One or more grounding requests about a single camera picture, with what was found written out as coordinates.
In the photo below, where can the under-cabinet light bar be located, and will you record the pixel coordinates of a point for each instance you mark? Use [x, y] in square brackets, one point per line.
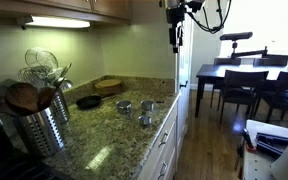
[58, 22]

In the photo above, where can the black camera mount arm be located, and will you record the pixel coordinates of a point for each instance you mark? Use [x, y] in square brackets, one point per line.
[250, 53]

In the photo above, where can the black door lever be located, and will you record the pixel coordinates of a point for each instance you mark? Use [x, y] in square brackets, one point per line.
[183, 84]

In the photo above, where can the black case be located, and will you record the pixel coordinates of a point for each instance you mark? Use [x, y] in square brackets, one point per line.
[272, 143]

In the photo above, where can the stainless gas stove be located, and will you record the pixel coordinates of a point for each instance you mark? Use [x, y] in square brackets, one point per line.
[4, 163]

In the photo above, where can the black stereo camera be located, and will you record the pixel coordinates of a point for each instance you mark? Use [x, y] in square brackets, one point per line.
[236, 36]

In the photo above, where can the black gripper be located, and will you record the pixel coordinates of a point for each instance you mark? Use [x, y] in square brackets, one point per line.
[175, 15]

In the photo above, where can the black red hand tool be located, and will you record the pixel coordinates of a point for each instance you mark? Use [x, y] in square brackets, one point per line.
[247, 138]

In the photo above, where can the small metal cup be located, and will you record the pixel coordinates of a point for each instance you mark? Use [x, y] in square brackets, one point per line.
[123, 107]

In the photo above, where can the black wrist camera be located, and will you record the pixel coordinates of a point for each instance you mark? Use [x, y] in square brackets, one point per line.
[194, 5]

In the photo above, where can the metal serving spoon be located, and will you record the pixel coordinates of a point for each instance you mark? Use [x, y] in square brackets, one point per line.
[64, 70]

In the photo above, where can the perforated robot cart top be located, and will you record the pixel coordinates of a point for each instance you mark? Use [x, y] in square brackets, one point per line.
[257, 166]

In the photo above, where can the slim perforated steel utensil holder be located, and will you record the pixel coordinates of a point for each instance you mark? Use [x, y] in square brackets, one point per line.
[61, 106]

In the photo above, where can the slotted wooden spoon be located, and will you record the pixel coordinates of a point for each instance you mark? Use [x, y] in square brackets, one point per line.
[21, 97]

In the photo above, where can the small metal measuring pot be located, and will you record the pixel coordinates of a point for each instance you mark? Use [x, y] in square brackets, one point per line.
[145, 120]

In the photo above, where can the wooden upper cabinet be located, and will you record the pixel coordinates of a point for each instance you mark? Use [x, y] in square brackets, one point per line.
[67, 6]

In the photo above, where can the plain wooden spoon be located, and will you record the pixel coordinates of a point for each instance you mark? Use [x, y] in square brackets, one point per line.
[46, 96]

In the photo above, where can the medium metal measuring pot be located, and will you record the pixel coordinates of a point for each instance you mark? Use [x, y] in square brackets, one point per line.
[147, 106]

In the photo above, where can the dark dining table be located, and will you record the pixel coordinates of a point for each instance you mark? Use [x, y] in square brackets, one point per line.
[237, 70]

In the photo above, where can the bright window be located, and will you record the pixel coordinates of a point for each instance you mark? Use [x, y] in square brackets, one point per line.
[267, 23]

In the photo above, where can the black cast iron skillet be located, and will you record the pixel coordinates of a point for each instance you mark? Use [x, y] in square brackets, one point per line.
[88, 102]

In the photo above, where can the light base cabinet drawers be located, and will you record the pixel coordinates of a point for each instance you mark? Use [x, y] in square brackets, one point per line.
[164, 146]

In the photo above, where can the large perforated steel utensil holder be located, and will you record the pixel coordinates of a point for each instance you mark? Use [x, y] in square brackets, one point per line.
[40, 133]

